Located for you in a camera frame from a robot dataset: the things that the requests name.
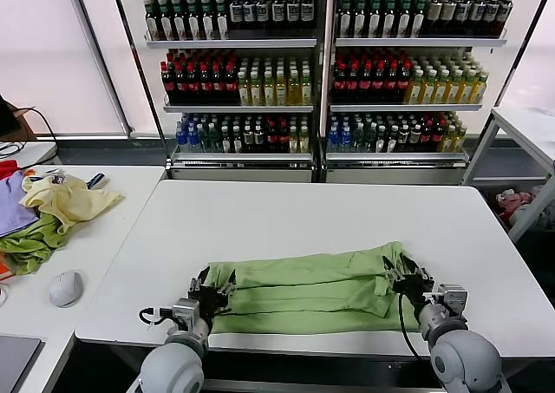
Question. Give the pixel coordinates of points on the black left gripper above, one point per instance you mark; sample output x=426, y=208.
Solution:
x=211, y=304

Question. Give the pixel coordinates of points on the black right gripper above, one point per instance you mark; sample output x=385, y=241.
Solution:
x=414, y=291

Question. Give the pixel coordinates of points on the light green t-shirt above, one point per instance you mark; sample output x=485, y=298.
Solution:
x=303, y=297

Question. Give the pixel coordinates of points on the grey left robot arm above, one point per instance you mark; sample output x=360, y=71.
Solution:
x=173, y=367

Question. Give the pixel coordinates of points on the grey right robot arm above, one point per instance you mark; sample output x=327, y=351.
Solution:
x=459, y=358

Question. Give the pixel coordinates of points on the pink garment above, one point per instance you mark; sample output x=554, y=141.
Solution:
x=513, y=202

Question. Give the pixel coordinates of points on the dark bottle beige label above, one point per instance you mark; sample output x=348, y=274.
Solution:
x=415, y=141
x=435, y=13
x=448, y=13
x=404, y=141
x=259, y=141
x=247, y=141

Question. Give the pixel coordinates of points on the dark bottle white cap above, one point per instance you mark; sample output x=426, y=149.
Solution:
x=381, y=141
x=392, y=141
x=237, y=141
x=224, y=141

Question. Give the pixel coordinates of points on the red cap cola bottle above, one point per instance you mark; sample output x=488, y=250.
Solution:
x=271, y=141
x=339, y=83
x=282, y=141
x=404, y=83
x=379, y=83
x=438, y=141
x=217, y=85
x=366, y=83
x=353, y=83
x=392, y=83
x=167, y=85
x=427, y=141
x=230, y=85
x=179, y=85
x=204, y=85
x=192, y=85

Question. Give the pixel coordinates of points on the dark green bottle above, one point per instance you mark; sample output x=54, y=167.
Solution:
x=209, y=141
x=370, y=141
x=358, y=141

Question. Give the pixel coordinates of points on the yellow drink bottle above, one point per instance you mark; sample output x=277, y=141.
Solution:
x=467, y=90
x=415, y=90
x=294, y=141
x=256, y=91
x=294, y=91
x=282, y=91
x=428, y=90
x=479, y=90
x=306, y=91
x=441, y=90
x=454, y=90
x=269, y=91
x=304, y=141
x=244, y=91
x=459, y=141
x=448, y=141

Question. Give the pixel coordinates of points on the blue water bottle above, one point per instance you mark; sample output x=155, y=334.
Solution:
x=193, y=141
x=181, y=141
x=345, y=141
x=333, y=141

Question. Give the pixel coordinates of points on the white computer mouse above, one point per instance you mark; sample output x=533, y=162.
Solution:
x=65, y=289

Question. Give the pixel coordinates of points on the grey white garment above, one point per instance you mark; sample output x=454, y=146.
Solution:
x=544, y=213

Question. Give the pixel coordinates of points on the blue white striped cloth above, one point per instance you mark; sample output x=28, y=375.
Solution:
x=97, y=180

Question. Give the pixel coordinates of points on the pale yellow t-shirt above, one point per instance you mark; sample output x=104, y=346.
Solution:
x=73, y=202

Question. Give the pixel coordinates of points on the crumpled olive green garment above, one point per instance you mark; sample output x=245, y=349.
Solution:
x=30, y=245

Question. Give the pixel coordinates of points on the white metal side table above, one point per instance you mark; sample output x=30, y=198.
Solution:
x=520, y=119

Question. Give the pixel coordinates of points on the orange and white item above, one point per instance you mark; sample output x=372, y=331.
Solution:
x=4, y=269

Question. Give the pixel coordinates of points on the grey laptop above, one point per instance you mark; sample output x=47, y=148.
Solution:
x=17, y=362

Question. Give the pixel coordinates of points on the purple garment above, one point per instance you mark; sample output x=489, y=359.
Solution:
x=11, y=206

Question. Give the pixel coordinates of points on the metal beverage shelf rack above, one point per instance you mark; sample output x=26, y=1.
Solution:
x=230, y=43
x=420, y=43

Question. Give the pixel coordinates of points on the red garment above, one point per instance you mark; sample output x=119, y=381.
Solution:
x=6, y=169

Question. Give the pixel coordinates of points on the green cap juice bottle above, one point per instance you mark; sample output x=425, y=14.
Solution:
x=178, y=24
x=152, y=24
x=389, y=22
x=345, y=22
x=222, y=24
x=207, y=24
x=360, y=22
x=418, y=22
x=374, y=22
x=405, y=22
x=165, y=24
x=193, y=24

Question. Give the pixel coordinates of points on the dark bottle white label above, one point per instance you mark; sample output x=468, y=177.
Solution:
x=307, y=13
x=249, y=13
x=491, y=13
x=505, y=13
x=236, y=13
x=262, y=13
x=463, y=13
x=477, y=13
x=292, y=13
x=278, y=13

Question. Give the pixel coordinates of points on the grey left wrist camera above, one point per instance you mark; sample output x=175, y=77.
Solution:
x=186, y=312

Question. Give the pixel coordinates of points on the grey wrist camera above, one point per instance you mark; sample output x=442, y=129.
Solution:
x=453, y=299
x=186, y=312

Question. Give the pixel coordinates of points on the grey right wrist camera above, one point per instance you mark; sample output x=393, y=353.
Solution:
x=453, y=299

